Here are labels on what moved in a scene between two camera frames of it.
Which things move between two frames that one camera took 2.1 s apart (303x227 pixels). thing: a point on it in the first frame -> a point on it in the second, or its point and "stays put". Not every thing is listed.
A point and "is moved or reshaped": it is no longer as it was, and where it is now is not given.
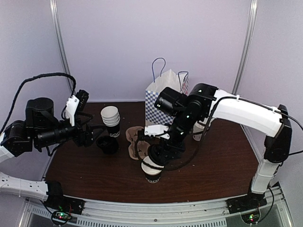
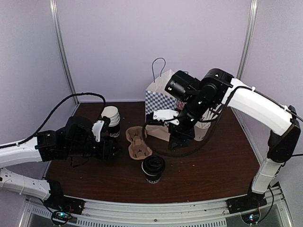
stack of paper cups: x=111 y=117 stays put
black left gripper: x=85 y=139 -> x=108 y=155
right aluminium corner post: x=253 y=13 stays put
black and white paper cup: x=152 y=170 is moved or reshaped
